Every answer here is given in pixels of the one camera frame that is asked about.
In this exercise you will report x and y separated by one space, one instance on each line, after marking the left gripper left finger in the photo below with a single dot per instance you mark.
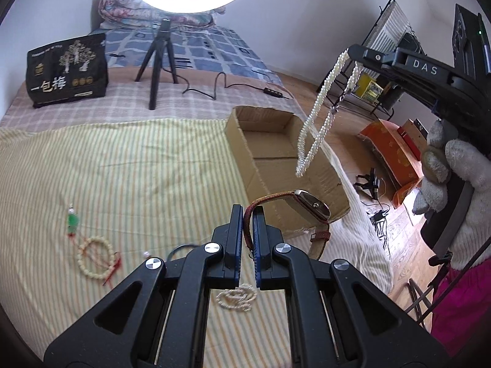
232 250

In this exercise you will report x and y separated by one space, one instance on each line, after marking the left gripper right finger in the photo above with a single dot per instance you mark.
261 252

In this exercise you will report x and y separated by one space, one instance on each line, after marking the brown leather strap watch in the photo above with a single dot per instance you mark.
308 206

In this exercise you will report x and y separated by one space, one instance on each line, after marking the green jade red-cord pendant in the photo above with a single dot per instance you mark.
95 257

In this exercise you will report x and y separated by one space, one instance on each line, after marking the right white gloved hand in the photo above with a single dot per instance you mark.
442 158

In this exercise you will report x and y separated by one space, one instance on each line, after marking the small pearl strand pile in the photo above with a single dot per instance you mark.
239 299

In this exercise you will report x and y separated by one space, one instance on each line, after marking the orange gift box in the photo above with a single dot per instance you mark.
403 166

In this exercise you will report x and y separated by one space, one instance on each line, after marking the yellow box on rack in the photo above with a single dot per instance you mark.
368 89

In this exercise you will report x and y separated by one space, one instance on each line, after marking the open cardboard box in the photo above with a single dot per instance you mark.
263 142

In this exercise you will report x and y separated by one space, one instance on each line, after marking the black clothes rack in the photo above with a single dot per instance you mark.
391 34

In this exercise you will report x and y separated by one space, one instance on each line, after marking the black device on floor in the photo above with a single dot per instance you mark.
369 182

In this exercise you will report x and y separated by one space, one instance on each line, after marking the yellow striped bed cloth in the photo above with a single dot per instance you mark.
143 186

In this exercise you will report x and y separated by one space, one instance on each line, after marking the plaid beige bed sheet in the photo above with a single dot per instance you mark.
198 95

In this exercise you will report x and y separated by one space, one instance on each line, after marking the blue patterned bed sheet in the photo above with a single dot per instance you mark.
212 49

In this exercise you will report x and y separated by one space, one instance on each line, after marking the black tripod stand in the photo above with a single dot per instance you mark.
161 45

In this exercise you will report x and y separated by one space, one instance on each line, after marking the black snack bag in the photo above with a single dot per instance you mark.
67 71

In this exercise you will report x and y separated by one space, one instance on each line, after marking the folded floral quilt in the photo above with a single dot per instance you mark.
138 14

